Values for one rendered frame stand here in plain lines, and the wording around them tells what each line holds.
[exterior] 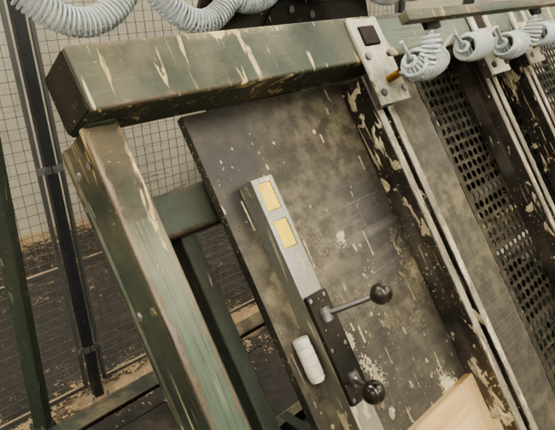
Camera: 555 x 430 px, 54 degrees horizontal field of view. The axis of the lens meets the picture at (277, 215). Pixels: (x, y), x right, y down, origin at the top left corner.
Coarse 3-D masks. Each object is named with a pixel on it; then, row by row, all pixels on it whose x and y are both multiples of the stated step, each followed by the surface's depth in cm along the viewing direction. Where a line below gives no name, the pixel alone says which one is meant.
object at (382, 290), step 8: (376, 288) 89; (384, 288) 89; (368, 296) 90; (376, 296) 89; (384, 296) 88; (392, 296) 89; (344, 304) 92; (352, 304) 91; (360, 304) 91; (384, 304) 89; (320, 312) 93; (328, 312) 93; (336, 312) 93; (328, 320) 93
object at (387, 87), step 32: (352, 32) 111; (384, 64) 114; (416, 64) 107; (352, 96) 118; (384, 96) 111; (384, 128) 115; (384, 160) 117; (416, 160) 118; (416, 192) 114; (416, 224) 116; (416, 256) 118; (448, 256) 115; (448, 288) 115; (448, 320) 117; (480, 320) 116; (480, 352) 114; (480, 384) 116; (512, 384) 115; (512, 416) 113
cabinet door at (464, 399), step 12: (456, 384) 115; (468, 384) 115; (444, 396) 111; (456, 396) 112; (468, 396) 114; (480, 396) 116; (432, 408) 108; (444, 408) 109; (456, 408) 111; (468, 408) 113; (480, 408) 115; (420, 420) 105; (432, 420) 106; (444, 420) 108; (456, 420) 110; (468, 420) 112; (480, 420) 114; (492, 420) 116
